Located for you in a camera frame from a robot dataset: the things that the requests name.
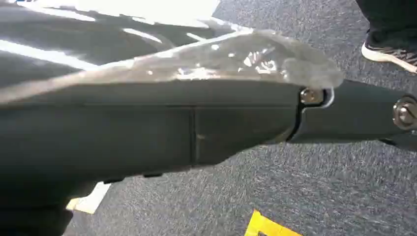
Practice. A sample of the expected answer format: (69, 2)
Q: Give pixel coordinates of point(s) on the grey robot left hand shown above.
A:
(137, 136)

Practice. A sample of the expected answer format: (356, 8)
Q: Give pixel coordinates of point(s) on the black plastic parcel bag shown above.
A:
(81, 42)

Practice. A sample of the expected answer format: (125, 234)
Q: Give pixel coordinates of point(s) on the pale floor tape strip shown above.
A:
(91, 200)

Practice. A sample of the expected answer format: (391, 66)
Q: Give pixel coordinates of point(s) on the yellow floor tape marking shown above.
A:
(265, 226)

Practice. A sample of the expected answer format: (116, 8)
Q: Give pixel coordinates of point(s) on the person's shoe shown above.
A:
(391, 56)

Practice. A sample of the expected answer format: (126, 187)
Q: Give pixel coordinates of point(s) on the person's leg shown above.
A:
(391, 19)

